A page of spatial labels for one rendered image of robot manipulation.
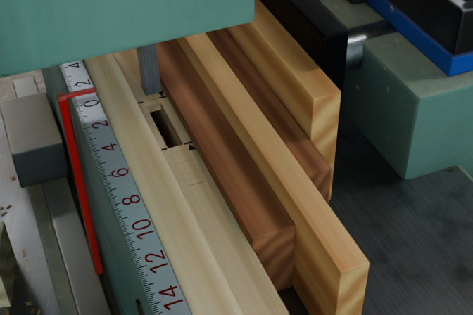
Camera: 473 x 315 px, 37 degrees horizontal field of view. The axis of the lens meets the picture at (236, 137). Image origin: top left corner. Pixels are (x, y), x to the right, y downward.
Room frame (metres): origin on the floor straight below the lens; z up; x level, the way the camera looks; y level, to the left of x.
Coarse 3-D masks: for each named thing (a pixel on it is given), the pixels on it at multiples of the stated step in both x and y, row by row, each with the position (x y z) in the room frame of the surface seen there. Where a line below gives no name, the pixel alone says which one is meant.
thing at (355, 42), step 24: (264, 0) 0.38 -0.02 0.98; (288, 0) 0.35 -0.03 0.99; (312, 0) 0.34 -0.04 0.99; (288, 24) 0.34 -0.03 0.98; (312, 24) 0.32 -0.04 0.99; (336, 24) 0.32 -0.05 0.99; (384, 24) 0.37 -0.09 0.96; (312, 48) 0.32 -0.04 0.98; (336, 48) 0.31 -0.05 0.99; (360, 48) 0.35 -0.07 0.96; (336, 72) 0.31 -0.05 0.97; (336, 144) 0.31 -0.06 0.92
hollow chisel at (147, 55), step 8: (144, 48) 0.32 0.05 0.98; (152, 48) 0.32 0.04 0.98; (144, 56) 0.32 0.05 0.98; (152, 56) 0.32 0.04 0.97; (144, 64) 0.32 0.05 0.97; (152, 64) 0.32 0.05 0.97; (144, 72) 0.32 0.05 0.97; (152, 72) 0.32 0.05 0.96; (144, 80) 0.32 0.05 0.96; (152, 80) 0.32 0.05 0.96; (144, 88) 0.32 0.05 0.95; (152, 88) 0.32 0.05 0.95
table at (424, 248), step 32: (352, 128) 0.35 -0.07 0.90; (352, 160) 0.32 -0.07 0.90; (384, 160) 0.32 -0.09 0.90; (352, 192) 0.29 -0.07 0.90; (384, 192) 0.29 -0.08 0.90; (416, 192) 0.29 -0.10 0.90; (448, 192) 0.29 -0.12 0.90; (96, 224) 0.31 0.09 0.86; (352, 224) 0.27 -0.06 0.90; (384, 224) 0.27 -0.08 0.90; (416, 224) 0.27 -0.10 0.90; (448, 224) 0.26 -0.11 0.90; (384, 256) 0.24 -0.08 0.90; (416, 256) 0.24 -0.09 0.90; (448, 256) 0.24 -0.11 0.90; (288, 288) 0.22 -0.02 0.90; (384, 288) 0.22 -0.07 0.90; (416, 288) 0.22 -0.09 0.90; (448, 288) 0.22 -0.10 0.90
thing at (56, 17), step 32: (0, 0) 0.27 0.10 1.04; (32, 0) 0.27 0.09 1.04; (64, 0) 0.28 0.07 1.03; (96, 0) 0.28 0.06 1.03; (128, 0) 0.29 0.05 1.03; (160, 0) 0.29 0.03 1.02; (192, 0) 0.30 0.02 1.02; (224, 0) 0.31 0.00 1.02; (0, 32) 0.27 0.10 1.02; (32, 32) 0.27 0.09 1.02; (64, 32) 0.28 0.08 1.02; (96, 32) 0.28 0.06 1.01; (128, 32) 0.29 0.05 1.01; (160, 32) 0.29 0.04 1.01; (192, 32) 0.30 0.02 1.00; (0, 64) 0.27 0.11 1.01; (32, 64) 0.27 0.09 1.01
